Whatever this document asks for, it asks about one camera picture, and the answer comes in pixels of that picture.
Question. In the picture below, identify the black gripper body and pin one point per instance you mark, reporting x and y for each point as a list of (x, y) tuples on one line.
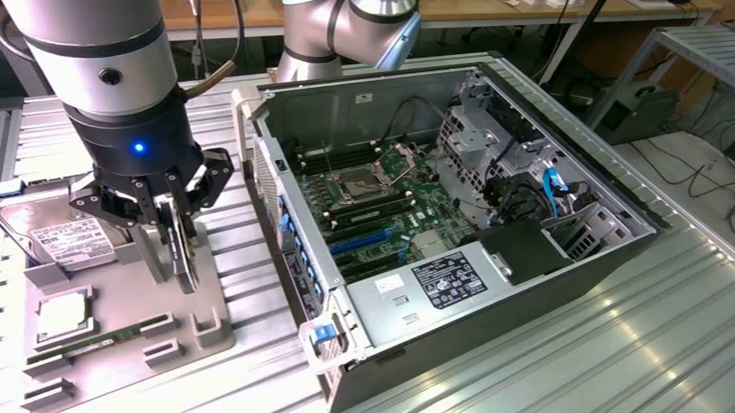
[(138, 142)]

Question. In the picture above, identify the low-profile graphics card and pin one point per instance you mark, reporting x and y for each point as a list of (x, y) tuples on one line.
[(183, 254)]

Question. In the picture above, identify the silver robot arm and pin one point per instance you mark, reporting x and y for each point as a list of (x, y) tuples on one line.
[(98, 64)]

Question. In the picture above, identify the silver hard disk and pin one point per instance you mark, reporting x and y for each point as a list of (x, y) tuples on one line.
[(75, 241)]

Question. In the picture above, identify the locking lever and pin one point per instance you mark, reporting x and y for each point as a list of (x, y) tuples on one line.
[(330, 159)]

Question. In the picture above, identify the CPU socket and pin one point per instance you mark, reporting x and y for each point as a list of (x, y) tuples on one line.
[(358, 186)]

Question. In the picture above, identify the grey parts rack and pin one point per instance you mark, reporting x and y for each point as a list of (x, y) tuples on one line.
[(126, 310)]

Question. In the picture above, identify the CPU chip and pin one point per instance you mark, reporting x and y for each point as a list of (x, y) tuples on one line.
[(62, 316)]

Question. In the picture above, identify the blue expansion slot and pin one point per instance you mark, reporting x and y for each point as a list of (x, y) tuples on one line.
[(360, 242)]

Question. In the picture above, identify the metal socket cover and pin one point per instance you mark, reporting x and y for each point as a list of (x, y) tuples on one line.
[(396, 163)]

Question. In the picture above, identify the green RAM stick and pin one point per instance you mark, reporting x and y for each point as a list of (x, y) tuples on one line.
[(98, 340)]

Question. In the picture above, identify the green motherboard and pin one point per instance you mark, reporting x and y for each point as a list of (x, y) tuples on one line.
[(436, 215)]

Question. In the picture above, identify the silver chipset heatsink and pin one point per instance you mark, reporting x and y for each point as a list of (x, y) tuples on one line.
[(431, 243)]

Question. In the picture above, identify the blue case latch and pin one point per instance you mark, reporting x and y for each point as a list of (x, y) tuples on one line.
[(322, 334)]

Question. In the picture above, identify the grey power supply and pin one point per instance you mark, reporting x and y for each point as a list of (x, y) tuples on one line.
[(390, 310)]

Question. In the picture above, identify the perforated silver drive cage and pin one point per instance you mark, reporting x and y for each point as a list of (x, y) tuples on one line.
[(471, 172)]

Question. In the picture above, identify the black plastic shroud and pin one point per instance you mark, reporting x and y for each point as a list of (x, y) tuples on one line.
[(522, 254)]

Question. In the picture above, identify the wooden desk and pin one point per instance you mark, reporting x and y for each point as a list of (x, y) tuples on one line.
[(516, 13)]

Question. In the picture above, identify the silver disk bay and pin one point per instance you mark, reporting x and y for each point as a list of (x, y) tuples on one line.
[(580, 236)]

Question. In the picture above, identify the open PC case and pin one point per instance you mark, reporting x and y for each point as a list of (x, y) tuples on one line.
[(574, 292)]

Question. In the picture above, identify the black floor device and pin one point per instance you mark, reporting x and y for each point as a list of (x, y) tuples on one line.
[(638, 116)]

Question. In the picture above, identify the metal slat shelf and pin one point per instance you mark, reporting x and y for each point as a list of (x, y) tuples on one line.
[(700, 43)]

